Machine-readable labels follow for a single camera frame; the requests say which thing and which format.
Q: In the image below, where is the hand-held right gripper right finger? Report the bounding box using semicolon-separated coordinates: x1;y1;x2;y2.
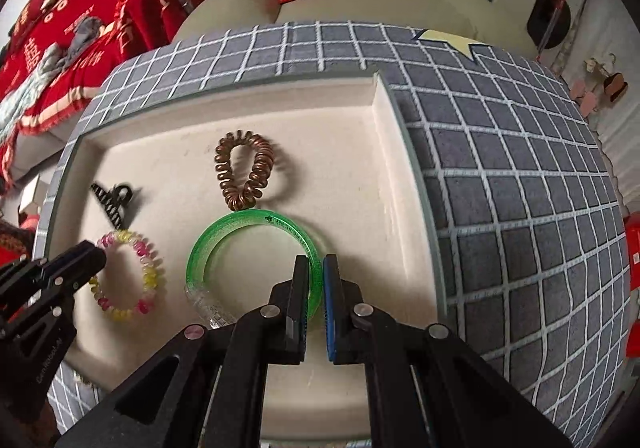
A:
323;255;574;448

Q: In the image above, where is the pink yellow spiral hair tie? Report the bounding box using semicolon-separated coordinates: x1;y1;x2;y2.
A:
88;229;165;323

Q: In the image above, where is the round dark red object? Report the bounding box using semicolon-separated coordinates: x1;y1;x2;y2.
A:
526;0;572;50

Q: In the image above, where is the green translucent bangle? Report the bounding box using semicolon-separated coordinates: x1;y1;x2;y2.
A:
184;208;323;330

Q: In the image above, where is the grey checked blanket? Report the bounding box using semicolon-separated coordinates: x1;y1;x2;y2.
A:
30;21;632;448

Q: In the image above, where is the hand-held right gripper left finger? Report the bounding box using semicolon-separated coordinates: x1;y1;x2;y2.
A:
55;255;310;448

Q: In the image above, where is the brown hanging item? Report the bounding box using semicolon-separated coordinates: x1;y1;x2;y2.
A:
602;72;626;104

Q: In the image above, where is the grey crumpled cloth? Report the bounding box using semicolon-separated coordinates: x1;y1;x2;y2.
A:
0;16;104;139

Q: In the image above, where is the brown spiral hair tie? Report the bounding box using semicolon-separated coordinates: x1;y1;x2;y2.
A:
214;129;276;210

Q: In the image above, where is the black hair claw clip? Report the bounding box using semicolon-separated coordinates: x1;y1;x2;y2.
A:
90;182;135;228

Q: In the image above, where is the grey beige tray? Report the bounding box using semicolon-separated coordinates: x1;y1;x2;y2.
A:
32;68;448;440

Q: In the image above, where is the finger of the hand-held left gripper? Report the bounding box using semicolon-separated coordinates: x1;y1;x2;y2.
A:
0;292;77;345
0;241;107;315

